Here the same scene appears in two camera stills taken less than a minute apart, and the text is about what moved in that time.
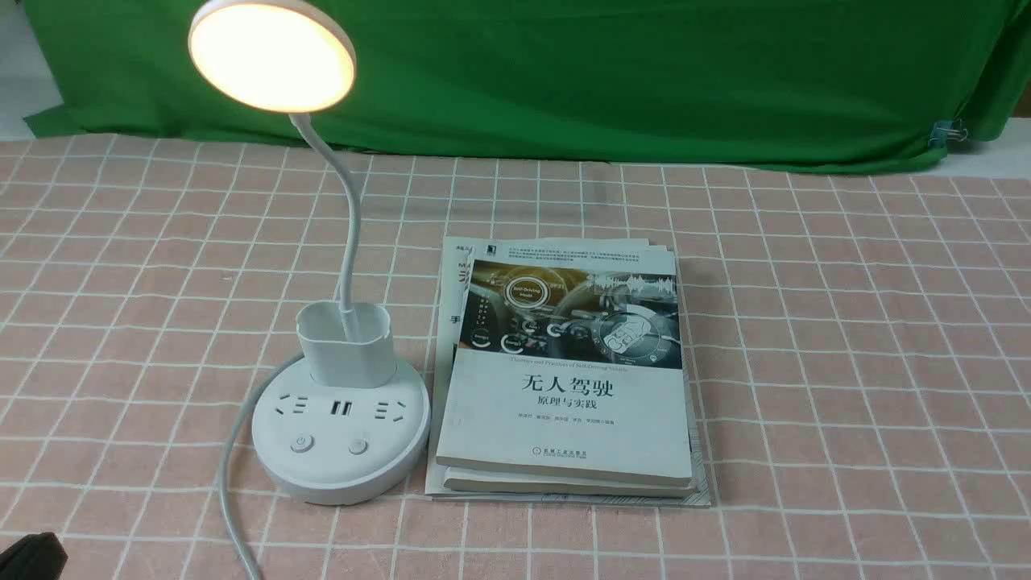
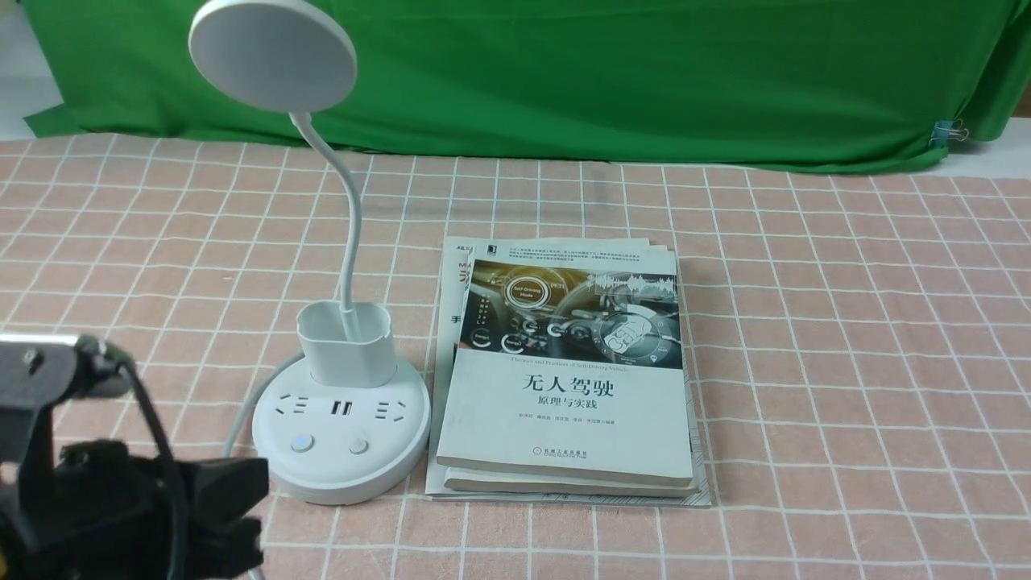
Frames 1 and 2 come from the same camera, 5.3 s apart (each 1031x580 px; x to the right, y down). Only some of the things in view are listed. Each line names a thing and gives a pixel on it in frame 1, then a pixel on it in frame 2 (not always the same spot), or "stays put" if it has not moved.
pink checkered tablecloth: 863,358 stays put
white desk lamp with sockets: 348,422 stays put
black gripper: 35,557 → 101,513
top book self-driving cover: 567,362 stays put
